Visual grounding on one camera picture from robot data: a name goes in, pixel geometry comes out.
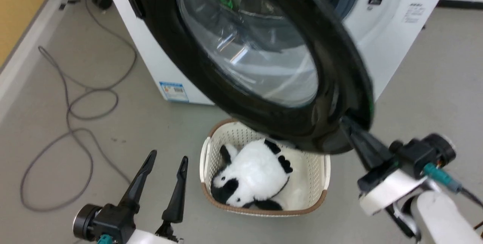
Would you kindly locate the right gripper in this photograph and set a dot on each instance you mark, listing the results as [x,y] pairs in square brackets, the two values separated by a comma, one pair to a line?
[409,170]

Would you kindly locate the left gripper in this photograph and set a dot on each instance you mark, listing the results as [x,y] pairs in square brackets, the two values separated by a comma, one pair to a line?
[113,223]

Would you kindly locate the black round glass washer door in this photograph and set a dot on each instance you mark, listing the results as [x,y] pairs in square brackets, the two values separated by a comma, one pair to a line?
[341,66]

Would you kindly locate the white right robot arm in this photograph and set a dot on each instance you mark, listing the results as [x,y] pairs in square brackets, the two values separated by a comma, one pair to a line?
[441,221]

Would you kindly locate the white front-load washing machine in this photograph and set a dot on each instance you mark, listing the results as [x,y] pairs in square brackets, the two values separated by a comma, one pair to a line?
[151,44]

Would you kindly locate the black door hinge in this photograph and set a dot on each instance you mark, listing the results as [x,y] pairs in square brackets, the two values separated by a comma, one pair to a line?
[135,4]

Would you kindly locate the cream perforated plastic laundry basket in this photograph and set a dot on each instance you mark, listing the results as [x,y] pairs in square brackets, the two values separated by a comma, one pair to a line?
[315,172]

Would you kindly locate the blue energy label sticker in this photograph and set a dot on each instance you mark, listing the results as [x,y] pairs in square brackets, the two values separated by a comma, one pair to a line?
[174,91]

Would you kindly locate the black and white panda plush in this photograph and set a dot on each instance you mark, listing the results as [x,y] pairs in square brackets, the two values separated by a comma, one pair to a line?
[256,170]

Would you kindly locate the small black floor object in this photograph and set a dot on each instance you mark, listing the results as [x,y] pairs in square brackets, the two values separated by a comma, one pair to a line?
[102,2]

